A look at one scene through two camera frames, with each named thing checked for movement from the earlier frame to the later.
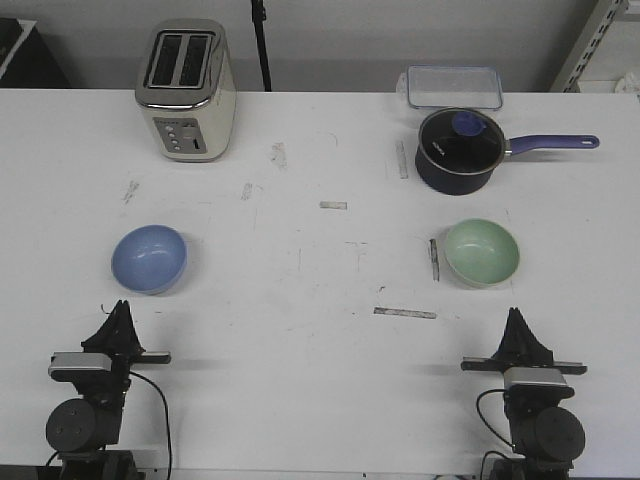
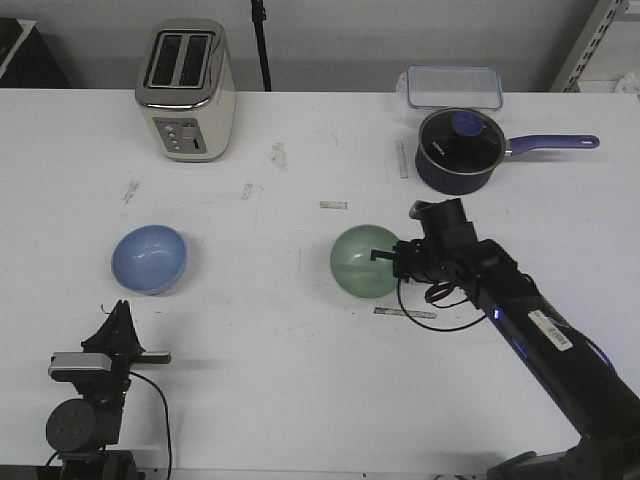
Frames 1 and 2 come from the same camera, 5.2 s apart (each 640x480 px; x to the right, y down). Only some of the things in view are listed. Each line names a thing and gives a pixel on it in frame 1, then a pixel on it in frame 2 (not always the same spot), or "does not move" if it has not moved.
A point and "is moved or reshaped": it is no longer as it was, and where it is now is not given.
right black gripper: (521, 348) → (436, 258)
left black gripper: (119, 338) does not move
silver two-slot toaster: (186, 87) does not move
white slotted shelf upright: (606, 14) does not move
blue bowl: (149, 259) does not move
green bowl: (480, 253) is moved or reshaped
